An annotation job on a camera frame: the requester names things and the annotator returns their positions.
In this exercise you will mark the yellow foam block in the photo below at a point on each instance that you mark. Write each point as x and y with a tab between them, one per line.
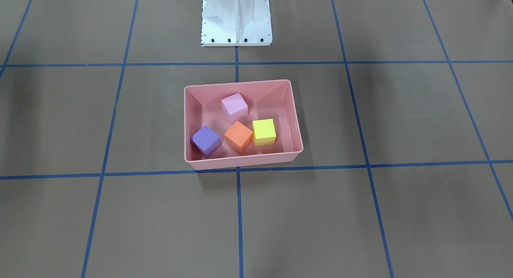
264	132

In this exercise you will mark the purple foam block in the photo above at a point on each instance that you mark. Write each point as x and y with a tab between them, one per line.
206	141

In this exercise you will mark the orange foam block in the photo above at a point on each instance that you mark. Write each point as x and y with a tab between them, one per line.
238	137

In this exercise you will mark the pink foam block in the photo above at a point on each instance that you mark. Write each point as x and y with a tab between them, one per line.
234	107

